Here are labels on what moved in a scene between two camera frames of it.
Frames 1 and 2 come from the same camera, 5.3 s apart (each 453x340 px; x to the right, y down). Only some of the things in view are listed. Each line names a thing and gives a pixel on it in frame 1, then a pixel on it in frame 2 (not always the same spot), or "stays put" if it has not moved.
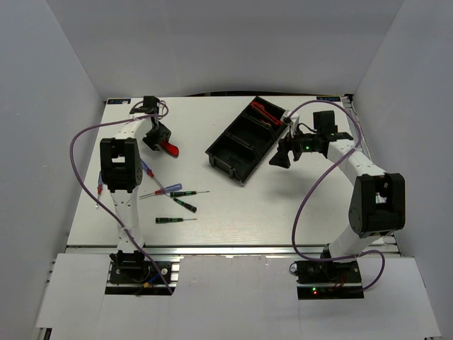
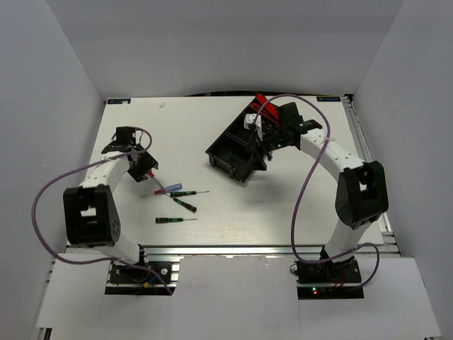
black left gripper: [164, 134] → [148, 163]
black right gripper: [285, 145] → [269, 154]
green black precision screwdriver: [185, 193] stays put
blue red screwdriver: [165, 189] stays put
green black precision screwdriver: [161, 219] stays put
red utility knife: [173, 150] → [269, 110]
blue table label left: [119, 101] stays put
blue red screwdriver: [145, 166] stays put
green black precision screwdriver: [187, 205] stays put
